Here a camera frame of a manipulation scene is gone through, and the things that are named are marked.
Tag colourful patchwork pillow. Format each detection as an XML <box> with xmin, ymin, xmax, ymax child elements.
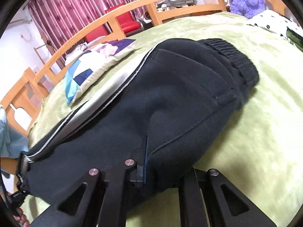
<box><xmin>64</xmin><ymin>38</ymin><xmax>136</xmax><ymax>105</ymax></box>

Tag black pants with white stripe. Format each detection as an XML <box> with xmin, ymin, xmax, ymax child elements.
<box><xmin>20</xmin><ymin>38</ymin><xmax>259</xmax><ymax>203</ymax></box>

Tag red chair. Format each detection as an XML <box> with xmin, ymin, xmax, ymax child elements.
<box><xmin>103</xmin><ymin>3</ymin><xmax>144</xmax><ymax>36</ymax></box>
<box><xmin>84</xmin><ymin>25</ymin><xmax>108</xmax><ymax>43</ymax></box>

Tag person's left hand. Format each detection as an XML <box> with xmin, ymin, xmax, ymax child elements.
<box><xmin>13</xmin><ymin>208</ymin><xmax>30</xmax><ymax>227</ymax></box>

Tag pink striped curtain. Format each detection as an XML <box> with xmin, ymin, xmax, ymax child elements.
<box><xmin>28</xmin><ymin>0</ymin><xmax>136</xmax><ymax>50</ymax></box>

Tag green bed blanket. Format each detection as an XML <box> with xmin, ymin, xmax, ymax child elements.
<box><xmin>22</xmin><ymin>11</ymin><xmax>303</xmax><ymax>227</ymax></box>

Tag light blue garment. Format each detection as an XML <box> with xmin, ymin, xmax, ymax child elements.
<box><xmin>0</xmin><ymin>106</ymin><xmax>29</xmax><ymax>159</ymax></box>

